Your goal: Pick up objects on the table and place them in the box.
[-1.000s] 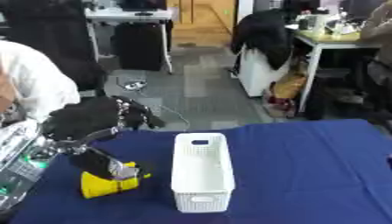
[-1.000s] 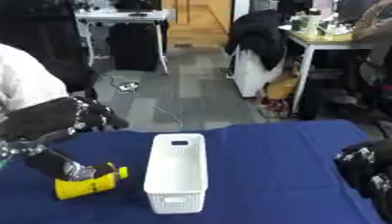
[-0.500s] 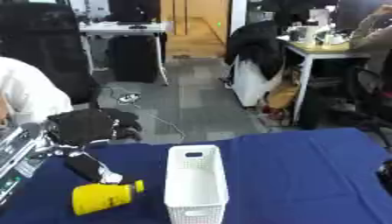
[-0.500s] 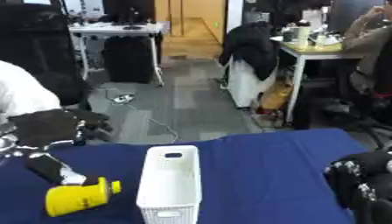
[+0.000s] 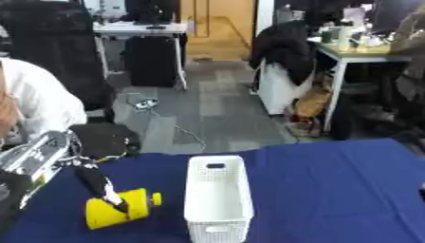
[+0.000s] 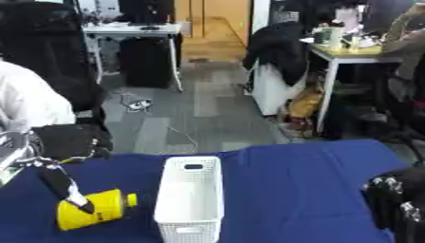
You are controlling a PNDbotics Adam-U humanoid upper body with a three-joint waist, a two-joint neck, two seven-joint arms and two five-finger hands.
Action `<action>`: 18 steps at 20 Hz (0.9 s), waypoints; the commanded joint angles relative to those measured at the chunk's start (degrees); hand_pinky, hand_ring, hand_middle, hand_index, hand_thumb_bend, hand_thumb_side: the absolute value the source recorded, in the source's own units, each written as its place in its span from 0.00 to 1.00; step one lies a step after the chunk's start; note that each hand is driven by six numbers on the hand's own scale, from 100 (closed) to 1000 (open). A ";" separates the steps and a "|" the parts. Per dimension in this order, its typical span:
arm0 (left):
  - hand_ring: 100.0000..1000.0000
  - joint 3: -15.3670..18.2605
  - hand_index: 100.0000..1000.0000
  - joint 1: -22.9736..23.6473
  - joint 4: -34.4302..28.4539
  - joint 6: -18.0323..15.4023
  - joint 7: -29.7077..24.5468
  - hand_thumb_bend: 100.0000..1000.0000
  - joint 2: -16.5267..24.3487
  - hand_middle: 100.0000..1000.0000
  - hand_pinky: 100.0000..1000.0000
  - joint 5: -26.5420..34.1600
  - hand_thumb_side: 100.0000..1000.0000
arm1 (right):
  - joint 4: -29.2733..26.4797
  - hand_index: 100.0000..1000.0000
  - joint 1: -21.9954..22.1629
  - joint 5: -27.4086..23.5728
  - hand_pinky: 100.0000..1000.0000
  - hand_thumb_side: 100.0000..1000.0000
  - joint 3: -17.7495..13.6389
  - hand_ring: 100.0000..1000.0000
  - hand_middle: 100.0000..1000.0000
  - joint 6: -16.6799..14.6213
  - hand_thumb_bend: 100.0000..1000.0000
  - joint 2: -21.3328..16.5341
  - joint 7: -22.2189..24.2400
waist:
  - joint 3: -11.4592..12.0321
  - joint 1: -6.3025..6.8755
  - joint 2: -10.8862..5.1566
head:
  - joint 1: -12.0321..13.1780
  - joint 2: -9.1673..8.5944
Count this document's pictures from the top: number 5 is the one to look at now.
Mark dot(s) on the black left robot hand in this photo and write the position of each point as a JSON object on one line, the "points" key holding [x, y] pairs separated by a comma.
{"points": [[93, 180]]}

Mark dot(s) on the yellow plastic bottle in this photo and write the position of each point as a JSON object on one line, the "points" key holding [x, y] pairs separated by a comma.
{"points": [[108, 215]]}

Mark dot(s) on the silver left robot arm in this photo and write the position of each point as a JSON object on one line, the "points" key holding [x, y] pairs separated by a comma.
{"points": [[33, 158]]}

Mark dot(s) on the black bag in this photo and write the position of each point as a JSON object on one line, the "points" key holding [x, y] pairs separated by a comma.
{"points": [[108, 139]]}

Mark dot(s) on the white power strip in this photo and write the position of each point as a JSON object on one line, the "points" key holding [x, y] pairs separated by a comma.
{"points": [[146, 104]]}

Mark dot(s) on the person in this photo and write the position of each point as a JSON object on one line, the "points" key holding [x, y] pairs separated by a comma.
{"points": [[39, 101]]}

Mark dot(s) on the white perforated plastic basket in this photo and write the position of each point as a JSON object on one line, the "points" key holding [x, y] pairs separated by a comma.
{"points": [[218, 202]]}

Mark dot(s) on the black hanging cloth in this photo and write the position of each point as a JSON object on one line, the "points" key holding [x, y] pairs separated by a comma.
{"points": [[55, 47]]}

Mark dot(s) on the white desk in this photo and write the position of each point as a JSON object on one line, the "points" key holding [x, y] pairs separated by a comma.
{"points": [[138, 29]]}

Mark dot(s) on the black computer monitor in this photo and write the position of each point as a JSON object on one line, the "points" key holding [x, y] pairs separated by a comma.
{"points": [[152, 11]]}

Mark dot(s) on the white cabinet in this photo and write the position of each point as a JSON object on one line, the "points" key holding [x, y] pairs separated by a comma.
{"points": [[275, 91]]}

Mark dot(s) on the brown bag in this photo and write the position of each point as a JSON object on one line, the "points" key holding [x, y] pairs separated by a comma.
{"points": [[311, 104]]}

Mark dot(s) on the black jacket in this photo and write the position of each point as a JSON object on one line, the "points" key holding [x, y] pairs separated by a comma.
{"points": [[285, 47]]}

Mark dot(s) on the wooden top desk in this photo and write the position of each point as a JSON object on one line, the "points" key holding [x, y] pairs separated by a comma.
{"points": [[354, 53]]}

